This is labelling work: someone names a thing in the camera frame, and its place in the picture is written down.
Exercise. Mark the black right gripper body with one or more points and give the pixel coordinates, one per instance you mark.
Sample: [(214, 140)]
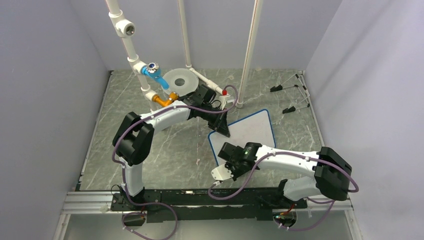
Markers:
[(236, 171)]

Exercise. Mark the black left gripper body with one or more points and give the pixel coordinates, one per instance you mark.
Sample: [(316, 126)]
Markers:
[(213, 118)]

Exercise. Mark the blue framed whiteboard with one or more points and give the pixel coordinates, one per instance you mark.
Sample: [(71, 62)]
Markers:
[(256, 127)]

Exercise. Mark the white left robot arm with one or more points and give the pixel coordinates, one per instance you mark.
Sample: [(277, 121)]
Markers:
[(133, 141)]

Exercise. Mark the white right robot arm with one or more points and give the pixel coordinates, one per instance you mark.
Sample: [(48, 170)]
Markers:
[(323, 172)]

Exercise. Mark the orange brass faucet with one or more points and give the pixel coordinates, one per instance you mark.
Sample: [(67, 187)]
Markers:
[(164, 98)]

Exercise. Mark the clear round plate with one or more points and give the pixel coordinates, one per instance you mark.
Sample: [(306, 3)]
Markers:
[(181, 81)]

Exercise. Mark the blue faucet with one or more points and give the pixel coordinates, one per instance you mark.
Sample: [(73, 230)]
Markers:
[(153, 71)]

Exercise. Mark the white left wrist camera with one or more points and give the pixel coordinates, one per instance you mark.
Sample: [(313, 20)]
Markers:
[(225, 99)]

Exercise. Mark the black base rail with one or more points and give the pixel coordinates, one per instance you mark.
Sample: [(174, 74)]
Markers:
[(260, 203)]

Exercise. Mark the white PVC pipe frame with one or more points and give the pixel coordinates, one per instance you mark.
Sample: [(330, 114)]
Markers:
[(125, 29)]

